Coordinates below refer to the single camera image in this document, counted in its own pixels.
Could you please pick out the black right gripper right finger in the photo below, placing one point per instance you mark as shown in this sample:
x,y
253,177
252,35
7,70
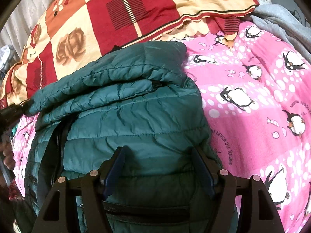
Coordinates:
x,y
257,212

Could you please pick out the white bed sheet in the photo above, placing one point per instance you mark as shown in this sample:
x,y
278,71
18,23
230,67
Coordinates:
x,y
21,22

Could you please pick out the pink penguin print blanket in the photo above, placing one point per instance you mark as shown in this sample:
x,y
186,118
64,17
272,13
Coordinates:
x,y
256,99

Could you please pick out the person's left hand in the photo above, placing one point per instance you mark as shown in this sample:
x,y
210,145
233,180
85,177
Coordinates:
x,y
8,160

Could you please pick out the red orange rose blanket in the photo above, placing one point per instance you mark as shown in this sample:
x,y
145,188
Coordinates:
x,y
72,33

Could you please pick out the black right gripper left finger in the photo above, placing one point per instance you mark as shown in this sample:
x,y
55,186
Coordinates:
x,y
59,211

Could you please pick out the grey fleece garment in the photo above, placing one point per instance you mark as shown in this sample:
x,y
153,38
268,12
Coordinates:
x,y
279,21

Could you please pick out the teal quilted puffer jacket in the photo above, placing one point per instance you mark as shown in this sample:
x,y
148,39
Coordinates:
x,y
137,97

